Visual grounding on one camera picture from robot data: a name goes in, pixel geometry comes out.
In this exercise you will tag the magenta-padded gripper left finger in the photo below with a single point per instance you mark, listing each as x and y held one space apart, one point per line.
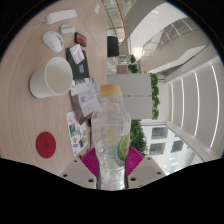
80 173

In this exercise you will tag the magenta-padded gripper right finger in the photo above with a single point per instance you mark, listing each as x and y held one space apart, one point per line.
143 171

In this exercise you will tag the clear drink bottle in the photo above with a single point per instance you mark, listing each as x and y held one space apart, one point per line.
110 133

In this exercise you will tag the row of green potted trees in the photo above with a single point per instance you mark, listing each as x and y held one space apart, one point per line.
138 136

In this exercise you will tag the flat round red coaster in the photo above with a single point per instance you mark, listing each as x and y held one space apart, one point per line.
46 145

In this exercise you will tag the brown book with papers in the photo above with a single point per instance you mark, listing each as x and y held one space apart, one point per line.
85 100

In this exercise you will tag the white cabinet topped with plants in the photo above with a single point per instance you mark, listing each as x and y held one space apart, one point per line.
133 90

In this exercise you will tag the white mug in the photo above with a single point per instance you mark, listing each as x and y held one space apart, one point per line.
50 80

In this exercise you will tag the brown planter with plants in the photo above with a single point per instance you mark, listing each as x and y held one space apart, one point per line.
132 67

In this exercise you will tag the black notebook with white card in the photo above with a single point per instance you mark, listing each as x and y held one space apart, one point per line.
80 68

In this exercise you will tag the black chair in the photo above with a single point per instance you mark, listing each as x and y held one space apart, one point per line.
113 46

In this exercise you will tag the small black red box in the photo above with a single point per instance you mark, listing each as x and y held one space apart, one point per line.
80 39

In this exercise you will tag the white computer mouse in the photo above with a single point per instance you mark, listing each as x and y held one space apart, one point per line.
52 41

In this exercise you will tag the small white grey device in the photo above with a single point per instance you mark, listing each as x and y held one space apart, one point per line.
67 29

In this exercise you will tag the white power strip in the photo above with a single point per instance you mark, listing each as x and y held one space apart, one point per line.
61 16

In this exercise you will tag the small white paper note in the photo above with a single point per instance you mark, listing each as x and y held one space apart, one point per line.
97 8

